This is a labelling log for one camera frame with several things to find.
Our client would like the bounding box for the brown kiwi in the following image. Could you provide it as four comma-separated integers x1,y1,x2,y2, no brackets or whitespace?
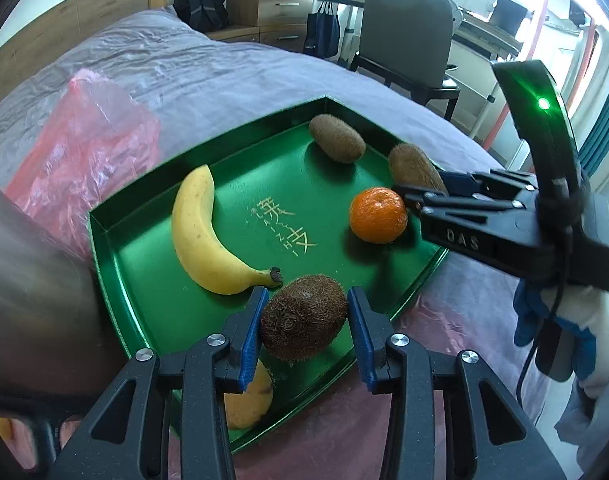
309,114,367,164
388,143,447,193
260,274,348,361

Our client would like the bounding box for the orange mandarin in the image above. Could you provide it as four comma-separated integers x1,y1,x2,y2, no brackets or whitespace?
349,188,408,244

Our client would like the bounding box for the pale yellow spotted apple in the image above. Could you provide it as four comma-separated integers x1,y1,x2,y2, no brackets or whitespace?
224,361,273,430

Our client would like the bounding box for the yellow banana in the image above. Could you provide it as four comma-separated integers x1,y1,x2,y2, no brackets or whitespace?
171,165,283,296

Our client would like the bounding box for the small yellow apple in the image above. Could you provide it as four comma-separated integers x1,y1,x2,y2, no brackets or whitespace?
0,417,14,441

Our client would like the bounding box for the right blue gloved hand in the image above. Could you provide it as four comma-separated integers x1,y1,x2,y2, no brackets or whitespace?
513,278,609,401

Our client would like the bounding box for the black steel electric kettle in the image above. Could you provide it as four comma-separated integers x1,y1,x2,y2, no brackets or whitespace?
0,173,131,476

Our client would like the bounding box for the white desk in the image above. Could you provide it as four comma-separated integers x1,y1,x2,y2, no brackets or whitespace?
299,0,526,141

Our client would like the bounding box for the green metal tray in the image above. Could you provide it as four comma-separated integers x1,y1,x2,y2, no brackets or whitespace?
88,96,446,355

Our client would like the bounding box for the grey office chair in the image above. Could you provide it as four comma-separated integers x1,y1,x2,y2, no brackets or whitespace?
349,0,462,122

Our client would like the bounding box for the dark blue tote bag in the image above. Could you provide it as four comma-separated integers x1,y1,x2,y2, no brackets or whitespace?
303,1,341,58

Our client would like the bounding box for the grey bed cover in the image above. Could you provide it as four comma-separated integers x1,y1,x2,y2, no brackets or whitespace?
0,10,526,479

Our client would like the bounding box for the wooden drawer cabinet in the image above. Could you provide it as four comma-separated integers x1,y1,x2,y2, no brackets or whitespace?
207,0,314,53

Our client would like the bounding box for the black backpack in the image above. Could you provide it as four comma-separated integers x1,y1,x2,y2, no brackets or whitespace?
173,0,230,34

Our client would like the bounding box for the pink plastic sheet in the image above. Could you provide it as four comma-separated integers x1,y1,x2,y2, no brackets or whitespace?
4,68,536,480

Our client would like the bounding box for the wooden headboard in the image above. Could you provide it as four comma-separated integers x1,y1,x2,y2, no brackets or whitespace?
0,0,167,102

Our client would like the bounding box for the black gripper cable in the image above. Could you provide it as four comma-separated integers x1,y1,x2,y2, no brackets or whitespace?
515,288,568,406

